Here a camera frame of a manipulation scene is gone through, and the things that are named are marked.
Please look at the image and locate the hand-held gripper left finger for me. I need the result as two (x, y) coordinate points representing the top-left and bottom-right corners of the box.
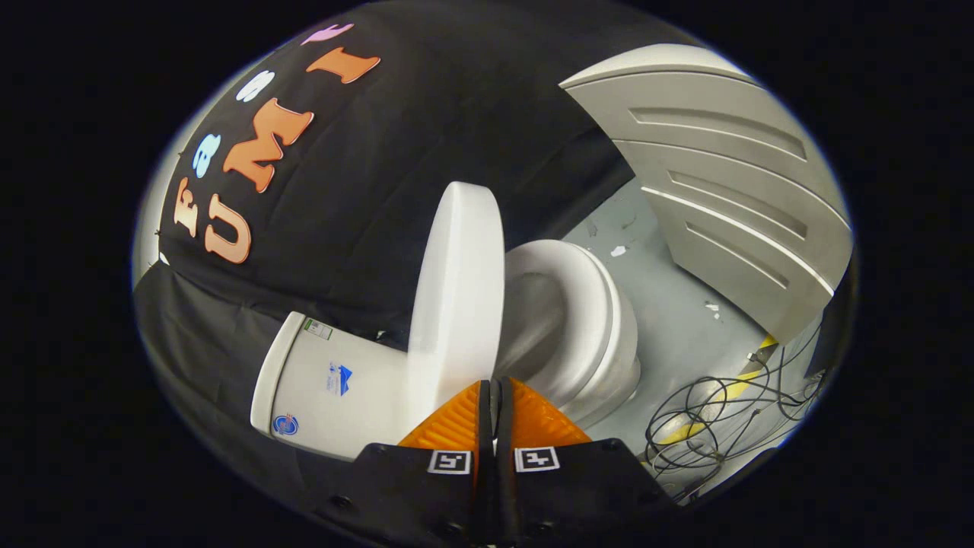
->
(316, 379), (495, 548)

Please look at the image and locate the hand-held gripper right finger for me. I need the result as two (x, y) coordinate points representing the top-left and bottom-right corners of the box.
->
(493, 375), (682, 548)

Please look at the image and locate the white toilet lid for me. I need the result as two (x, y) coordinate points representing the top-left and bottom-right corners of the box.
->
(403, 181), (506, 450)

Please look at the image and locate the white toilet tank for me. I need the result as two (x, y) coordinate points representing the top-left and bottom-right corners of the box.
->
(250, 312), (412, 461)

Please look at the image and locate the white toilet bowl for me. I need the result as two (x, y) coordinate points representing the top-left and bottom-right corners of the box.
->
(495, 240), (641, 431)

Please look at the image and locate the yellow floor tape strip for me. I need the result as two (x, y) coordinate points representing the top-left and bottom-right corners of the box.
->
(658, 335), (778, 446)

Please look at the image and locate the black backdrop cloth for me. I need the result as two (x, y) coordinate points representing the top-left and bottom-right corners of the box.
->
(133, 0), (712, 518)

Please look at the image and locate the white panelled cabinet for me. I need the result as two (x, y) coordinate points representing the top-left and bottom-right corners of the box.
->
(559, 43), (855, 345)

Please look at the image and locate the tangle of black cables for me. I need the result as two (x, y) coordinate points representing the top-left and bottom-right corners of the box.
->
(645, 320), (826, 499)

